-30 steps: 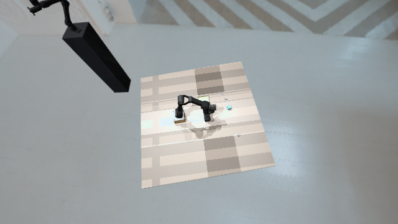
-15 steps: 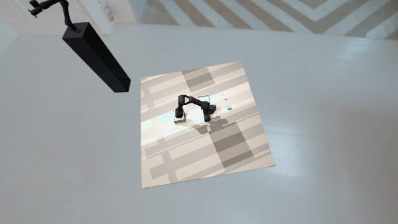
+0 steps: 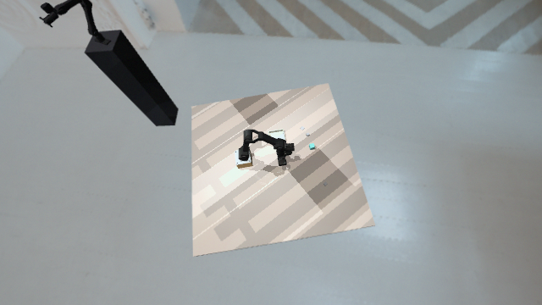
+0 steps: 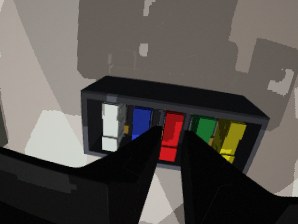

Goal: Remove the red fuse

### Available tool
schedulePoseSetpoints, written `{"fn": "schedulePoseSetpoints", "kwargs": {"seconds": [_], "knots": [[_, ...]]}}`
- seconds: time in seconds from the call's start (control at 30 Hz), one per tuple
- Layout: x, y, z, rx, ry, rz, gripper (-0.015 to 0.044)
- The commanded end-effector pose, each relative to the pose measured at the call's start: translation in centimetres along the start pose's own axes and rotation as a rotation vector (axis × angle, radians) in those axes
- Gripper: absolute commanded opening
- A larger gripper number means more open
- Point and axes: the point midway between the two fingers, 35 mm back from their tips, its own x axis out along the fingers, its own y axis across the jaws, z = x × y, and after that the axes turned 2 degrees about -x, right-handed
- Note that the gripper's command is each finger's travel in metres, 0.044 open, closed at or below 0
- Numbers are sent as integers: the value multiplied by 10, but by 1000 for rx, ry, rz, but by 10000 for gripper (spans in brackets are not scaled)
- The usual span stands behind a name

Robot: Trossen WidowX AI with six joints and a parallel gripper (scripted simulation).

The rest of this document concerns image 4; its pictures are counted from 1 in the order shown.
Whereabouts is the green fuse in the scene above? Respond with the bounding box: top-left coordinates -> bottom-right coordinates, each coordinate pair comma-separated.
189,115 -> 216,143

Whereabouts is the blue fuse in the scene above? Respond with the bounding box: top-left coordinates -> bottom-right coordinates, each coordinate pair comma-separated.
132,105 -> 153,140

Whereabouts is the red fuse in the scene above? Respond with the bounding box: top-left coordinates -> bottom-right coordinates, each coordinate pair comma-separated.
160,111 -> 185,161

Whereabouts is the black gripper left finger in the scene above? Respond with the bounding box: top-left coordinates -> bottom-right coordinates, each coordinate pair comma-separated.
0,125 -> 162,224

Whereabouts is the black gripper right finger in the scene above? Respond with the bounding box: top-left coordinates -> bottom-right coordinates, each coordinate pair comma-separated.
181,131 -> 298,224

